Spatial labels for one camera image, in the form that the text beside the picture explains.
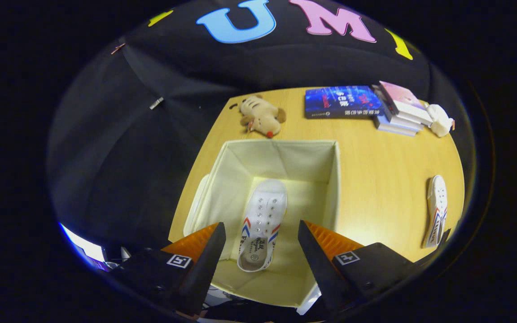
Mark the pink clip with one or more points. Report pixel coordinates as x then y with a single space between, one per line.
117 48

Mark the white canvas shoe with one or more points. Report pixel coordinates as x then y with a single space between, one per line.
437 206
263 215

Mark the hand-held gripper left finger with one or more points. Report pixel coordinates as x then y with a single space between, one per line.
202 273

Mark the white paperback book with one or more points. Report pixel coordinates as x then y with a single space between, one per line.
402 122

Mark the tan plush dog toy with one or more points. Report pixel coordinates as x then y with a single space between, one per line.
263 116

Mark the lit monitor screen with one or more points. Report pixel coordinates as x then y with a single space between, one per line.
83 244

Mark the pale blue book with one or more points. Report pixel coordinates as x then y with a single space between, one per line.
395 130

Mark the silver clip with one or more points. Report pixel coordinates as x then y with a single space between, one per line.
156 103

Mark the black backdrop cloth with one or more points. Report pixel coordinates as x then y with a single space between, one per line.
151 134

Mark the white plush toy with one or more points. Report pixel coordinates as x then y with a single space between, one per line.
440 121

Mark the pink cover book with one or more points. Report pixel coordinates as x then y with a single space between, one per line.
402 98

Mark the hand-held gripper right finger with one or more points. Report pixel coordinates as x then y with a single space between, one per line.
323 271

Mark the beige fabric storage box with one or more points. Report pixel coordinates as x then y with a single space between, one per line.
285 161

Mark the dark blue book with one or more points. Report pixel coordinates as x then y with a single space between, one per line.
341 101

